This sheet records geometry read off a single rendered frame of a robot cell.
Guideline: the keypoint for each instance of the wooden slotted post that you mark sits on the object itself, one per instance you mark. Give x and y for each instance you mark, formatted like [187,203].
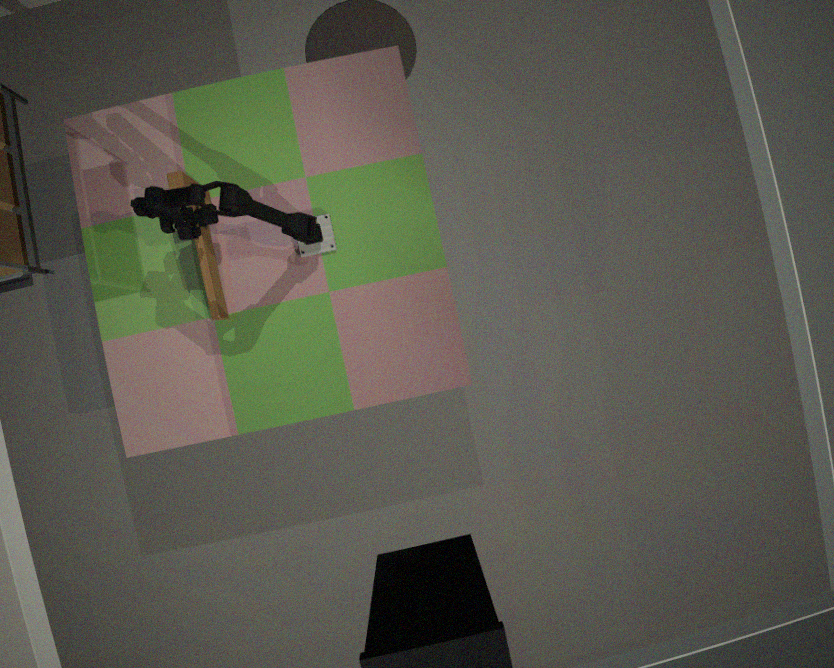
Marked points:
[181,180]

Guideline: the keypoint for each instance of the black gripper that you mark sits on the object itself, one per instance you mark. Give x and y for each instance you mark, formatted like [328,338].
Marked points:
[203,215]

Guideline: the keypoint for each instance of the brown wooden rail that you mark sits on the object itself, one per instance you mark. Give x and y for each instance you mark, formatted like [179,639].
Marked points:
[210,275]

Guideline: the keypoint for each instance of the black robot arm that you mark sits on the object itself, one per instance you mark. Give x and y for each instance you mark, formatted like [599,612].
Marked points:
[234,201]

